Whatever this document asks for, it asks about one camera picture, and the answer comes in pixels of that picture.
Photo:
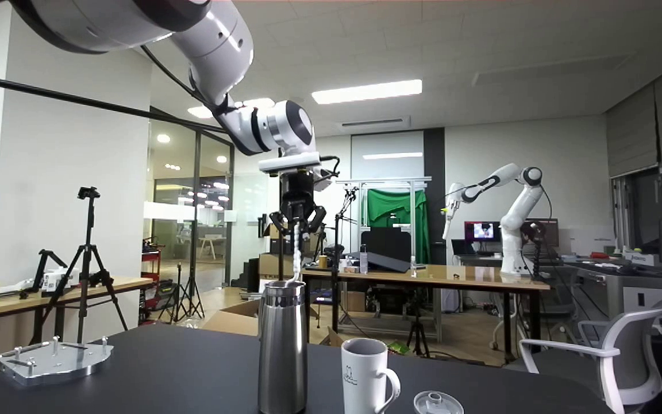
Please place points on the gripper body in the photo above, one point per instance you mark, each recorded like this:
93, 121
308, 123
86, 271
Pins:
297, 192

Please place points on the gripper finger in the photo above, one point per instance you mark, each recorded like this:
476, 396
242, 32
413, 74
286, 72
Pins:
280, 223
315, 217

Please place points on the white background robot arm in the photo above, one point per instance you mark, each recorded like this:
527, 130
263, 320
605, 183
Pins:
515, 224

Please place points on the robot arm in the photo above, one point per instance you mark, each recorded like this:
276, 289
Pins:
210, 40

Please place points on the silver metal cup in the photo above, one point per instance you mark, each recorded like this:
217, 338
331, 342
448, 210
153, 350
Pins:
282, 345

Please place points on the black microphone stand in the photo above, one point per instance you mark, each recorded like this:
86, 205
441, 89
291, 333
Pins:
337, 259

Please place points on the black flat screen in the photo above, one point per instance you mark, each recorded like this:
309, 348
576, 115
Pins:
386, 244

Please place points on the green cloth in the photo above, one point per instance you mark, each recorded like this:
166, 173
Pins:
394, 210

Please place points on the ceiling air conditioner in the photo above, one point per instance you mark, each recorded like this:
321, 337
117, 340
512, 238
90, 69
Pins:
374, 123

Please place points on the cardboard box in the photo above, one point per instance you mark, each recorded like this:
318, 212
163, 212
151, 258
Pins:
233, 319

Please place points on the group of black tripods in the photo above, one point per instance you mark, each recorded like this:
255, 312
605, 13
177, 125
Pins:
184, 296

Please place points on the ceiling light panel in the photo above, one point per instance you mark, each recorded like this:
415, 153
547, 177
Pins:
366, 91

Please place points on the long wooden table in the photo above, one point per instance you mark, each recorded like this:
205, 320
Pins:
434, 277

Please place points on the red cart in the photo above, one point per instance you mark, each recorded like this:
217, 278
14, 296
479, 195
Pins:
150, 276

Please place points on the white mug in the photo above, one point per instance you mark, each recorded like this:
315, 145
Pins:
362, 374

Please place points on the small monitor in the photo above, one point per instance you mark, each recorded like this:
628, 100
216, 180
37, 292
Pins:
482, 231

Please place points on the white box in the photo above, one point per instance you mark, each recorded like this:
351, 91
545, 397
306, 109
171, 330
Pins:
55, 279

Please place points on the black pole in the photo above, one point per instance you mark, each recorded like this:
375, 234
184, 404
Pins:
78, 100

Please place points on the small black tripod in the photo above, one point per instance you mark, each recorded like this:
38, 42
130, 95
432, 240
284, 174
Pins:
43, 264

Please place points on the wooden side table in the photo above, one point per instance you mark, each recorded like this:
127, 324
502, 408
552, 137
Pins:
32, 296

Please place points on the metal plate with pegs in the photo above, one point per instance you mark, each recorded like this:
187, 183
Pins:
49, 361

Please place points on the grey desk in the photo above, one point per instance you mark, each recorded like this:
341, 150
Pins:
618, 287

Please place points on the white office chair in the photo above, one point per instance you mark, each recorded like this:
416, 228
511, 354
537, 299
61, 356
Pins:
624, 356

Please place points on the window blinds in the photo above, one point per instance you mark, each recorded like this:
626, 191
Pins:
653, 121

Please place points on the aluminium frame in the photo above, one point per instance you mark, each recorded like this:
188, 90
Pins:
417, 218

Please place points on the camera on tripod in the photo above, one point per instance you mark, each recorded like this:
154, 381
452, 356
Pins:
86, 259

